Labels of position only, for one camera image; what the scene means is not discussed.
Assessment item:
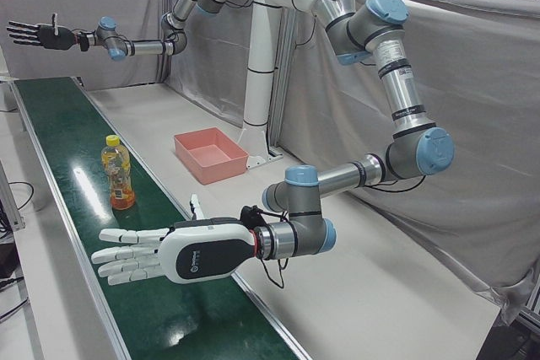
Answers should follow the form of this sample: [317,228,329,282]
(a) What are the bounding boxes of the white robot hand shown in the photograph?
[91,194,258,286]

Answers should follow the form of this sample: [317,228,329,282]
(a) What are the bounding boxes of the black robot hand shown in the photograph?
[6,13,81,51]

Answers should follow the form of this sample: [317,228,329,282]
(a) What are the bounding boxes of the orange juice bottle yellow cap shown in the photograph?
[100,134,137,210]

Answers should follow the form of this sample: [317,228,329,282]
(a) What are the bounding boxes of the pink plastic basket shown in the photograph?
[174,126,250,186]

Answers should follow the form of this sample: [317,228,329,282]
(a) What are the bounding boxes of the grey fabric curtain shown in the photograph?
[166,0,540,330]
[0,0,186,85]

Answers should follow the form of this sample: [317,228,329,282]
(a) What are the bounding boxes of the green conveyor belt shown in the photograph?
[8,76,313,360]

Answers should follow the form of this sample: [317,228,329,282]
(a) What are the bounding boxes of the aluminium table leg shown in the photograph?
[0,157,24,233]

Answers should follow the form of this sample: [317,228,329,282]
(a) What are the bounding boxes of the white robot torso column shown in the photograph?
[205,0,359,168]

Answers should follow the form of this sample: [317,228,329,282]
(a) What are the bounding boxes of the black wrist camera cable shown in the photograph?
[255,207,296,290]

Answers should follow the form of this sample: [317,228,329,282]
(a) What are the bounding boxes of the black floor cable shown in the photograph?
[0,180,36,213]

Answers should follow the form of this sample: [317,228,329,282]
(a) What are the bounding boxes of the aluminium frame post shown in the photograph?
[267,8,299,159]

